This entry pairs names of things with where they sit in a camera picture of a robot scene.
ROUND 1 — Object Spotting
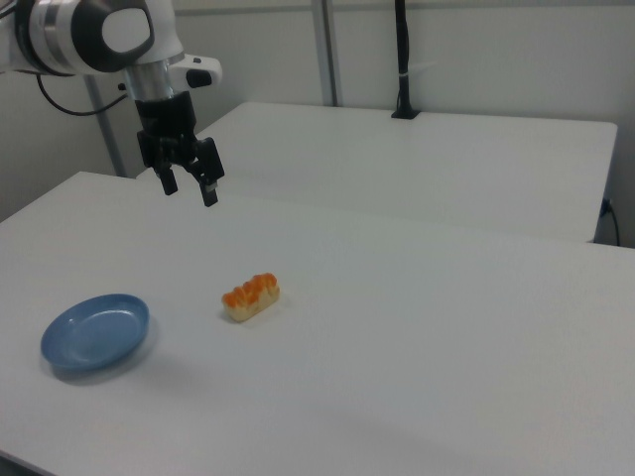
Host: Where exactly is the grey metal frame post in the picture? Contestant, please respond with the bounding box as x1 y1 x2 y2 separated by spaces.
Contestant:
312 0 344 107

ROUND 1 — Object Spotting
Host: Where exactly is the orange-topped bread loaf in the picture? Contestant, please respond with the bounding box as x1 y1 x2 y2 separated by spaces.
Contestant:
220 272 283 323

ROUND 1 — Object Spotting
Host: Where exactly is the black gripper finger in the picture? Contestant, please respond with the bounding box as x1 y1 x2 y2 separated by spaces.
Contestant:
189 137 226 208
155 162 179 196

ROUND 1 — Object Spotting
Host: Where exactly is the white back table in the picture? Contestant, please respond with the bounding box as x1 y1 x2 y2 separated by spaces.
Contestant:
134 101 619 245

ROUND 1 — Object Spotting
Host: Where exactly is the blue round plate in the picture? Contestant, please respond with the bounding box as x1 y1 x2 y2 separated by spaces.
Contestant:
40 294 151 372

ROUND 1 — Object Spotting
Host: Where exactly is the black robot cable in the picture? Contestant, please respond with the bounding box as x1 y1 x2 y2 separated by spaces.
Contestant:
36 74 128 116

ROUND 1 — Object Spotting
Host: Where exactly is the black camera pole with base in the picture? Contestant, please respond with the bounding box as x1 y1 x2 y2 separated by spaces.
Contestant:
390 0 421 120

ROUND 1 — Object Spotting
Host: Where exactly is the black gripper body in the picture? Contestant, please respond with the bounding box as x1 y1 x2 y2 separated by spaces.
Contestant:
134 90 209 175

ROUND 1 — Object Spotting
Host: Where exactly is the black wall power cable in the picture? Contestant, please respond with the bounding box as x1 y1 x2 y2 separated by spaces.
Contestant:
600 198 622 246

